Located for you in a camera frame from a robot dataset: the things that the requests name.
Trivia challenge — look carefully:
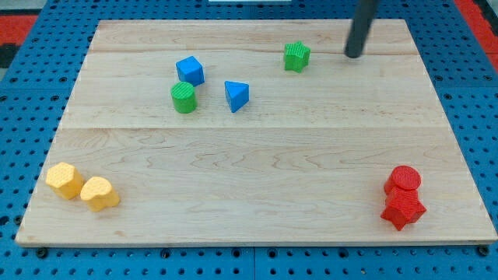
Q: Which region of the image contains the green star block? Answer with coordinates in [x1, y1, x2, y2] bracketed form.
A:
[283, 41, 310, 73]

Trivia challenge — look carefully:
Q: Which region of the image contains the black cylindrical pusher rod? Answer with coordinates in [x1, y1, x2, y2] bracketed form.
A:
[344, 0, 380, 58]

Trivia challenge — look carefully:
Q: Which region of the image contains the light wooden board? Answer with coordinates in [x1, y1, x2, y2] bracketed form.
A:
[16, 19, 497, 248]

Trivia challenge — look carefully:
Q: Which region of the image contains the yellow hexagon block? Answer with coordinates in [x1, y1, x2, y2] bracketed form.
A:
[46, 162, 84, 200]

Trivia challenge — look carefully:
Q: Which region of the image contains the blue triangular prism block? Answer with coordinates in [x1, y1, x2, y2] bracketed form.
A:
[225, 81, 250, 113]

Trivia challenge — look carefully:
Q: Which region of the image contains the red cylinder block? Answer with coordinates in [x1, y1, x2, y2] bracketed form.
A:
[384, 165, 422, 194]

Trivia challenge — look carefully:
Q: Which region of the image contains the green cylinder block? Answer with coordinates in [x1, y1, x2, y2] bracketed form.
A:
[170, 82, 197, 114]

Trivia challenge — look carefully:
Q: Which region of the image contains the yellow heart block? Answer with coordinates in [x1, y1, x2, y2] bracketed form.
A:
[80, 177, 121, 212]

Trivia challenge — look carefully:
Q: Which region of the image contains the red star block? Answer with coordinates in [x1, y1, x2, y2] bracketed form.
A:
[381, 187, 426, 231]

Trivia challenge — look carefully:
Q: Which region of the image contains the blue cube block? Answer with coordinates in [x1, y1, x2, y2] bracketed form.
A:
[176, 56, 205, 86]

